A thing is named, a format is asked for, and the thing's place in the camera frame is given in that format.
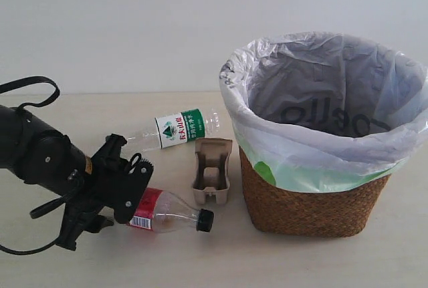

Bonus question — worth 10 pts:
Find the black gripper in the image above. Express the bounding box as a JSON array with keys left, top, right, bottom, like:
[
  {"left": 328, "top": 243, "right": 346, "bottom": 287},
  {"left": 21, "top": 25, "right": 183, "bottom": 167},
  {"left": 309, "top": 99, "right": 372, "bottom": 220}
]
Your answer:
[{"left": 76, "top": 153, "right": 154, "bottom": 234}]

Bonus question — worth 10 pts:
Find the clear bottle red label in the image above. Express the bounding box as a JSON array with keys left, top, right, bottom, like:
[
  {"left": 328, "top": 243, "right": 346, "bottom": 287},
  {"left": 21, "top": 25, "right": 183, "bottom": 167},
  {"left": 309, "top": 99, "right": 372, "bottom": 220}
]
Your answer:
[{"left": 128, "top": 188, "right": 214, "bottom": 233}]

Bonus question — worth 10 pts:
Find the clear bottle green cap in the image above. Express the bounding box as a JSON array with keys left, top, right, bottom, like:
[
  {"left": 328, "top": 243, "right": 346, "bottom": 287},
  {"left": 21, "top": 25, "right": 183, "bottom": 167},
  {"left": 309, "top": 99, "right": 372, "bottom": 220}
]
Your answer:
[{"left": 122, "top": 108, "right": 220, "bottom": 155}]

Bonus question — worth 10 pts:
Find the brown cardboard pulp tray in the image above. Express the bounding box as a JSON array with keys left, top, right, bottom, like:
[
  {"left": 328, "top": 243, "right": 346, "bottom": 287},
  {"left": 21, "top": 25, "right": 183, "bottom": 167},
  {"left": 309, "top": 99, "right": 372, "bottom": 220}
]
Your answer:
[{"left": 192, "top": 138, "right": 233, "bottom": 205}]

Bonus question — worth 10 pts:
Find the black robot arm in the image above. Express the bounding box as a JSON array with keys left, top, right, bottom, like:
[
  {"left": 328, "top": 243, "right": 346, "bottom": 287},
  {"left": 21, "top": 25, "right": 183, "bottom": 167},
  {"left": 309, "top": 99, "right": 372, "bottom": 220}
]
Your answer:
[{"left": 1, "top": 106, "right": 154, "bottom": 239}]

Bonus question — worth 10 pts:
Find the translucent white-green bin liner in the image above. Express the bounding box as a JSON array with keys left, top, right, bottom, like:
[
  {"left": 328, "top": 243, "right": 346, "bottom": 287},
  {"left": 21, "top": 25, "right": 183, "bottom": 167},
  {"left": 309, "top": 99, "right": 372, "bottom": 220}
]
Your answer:
[{"left": 219, "top": 31, "right": 427, "bottom": 193}]

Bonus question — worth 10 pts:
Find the woven wicker waste basket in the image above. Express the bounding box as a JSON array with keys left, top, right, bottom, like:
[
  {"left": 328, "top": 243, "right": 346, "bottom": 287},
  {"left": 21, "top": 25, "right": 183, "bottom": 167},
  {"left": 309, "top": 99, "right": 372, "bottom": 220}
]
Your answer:
[{"left": 239, "top": 149, "right": 391, "bottom": 238}]

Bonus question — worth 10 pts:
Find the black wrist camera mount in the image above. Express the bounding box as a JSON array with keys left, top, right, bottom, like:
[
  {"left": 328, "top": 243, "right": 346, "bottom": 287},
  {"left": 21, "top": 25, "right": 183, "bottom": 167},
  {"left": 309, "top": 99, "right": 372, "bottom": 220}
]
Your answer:
[{"left": 91, "top": 134, "right": 127, "bottom": 176}]

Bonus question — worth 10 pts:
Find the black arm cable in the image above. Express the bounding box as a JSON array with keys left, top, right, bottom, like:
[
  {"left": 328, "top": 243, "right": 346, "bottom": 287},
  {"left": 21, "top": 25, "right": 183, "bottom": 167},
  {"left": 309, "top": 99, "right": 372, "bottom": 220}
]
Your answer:
[{"left": 0, "top": 75, "right": 61, "bottom": 110}]

